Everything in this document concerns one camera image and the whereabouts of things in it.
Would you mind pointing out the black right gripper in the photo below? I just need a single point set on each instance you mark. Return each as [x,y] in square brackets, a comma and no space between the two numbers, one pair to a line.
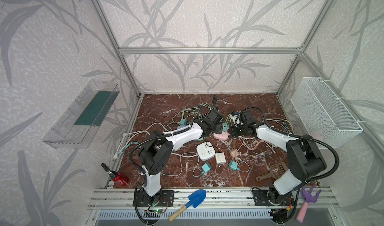
[240,119]

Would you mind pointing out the pink charger plug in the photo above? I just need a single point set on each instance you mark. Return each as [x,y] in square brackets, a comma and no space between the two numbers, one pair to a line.
[234,153]

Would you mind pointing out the red spray bottle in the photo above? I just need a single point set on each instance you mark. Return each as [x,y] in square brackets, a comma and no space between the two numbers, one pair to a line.
[115,176]

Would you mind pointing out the white wire basket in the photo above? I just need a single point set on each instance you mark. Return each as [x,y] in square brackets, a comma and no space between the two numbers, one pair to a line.
[323,113]

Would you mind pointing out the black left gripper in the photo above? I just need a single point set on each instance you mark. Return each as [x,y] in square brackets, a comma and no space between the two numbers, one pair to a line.
[216,118]

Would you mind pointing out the brown toy rake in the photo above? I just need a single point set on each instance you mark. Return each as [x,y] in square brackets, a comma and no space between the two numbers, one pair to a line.
[276,171]

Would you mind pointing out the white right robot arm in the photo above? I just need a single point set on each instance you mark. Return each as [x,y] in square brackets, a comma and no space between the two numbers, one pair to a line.
[304,156]

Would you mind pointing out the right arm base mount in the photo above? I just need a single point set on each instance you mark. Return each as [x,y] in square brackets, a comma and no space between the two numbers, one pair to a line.
[263,197]

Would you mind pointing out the clear plastic wall bin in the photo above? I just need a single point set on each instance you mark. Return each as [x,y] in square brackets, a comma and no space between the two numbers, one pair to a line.
[79,124]

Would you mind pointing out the purple toy rake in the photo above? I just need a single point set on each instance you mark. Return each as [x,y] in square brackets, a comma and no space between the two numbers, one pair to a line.
[309,198]

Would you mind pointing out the blue toy shovel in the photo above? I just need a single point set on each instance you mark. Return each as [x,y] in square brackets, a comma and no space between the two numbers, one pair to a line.
[195,199]

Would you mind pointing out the teal charger plug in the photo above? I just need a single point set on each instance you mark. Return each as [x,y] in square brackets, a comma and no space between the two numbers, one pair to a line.
[233,165]
[206,168]

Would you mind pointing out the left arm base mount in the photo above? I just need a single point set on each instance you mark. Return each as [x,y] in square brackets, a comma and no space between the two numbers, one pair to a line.
[165,198]

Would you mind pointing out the green plug in pink socket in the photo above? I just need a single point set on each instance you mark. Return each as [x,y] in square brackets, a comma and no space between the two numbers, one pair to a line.
[224,127]

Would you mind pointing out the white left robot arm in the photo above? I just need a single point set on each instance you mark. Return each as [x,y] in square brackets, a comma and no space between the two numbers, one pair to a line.
[152,155]

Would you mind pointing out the white charger plug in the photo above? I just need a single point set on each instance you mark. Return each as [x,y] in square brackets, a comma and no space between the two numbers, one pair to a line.
[220,159]

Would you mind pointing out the pink power socket cube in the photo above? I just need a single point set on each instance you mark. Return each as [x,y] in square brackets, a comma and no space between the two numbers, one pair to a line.
[221,137]

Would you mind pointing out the white power socket cube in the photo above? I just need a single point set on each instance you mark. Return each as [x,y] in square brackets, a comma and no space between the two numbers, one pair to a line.
[205,151]

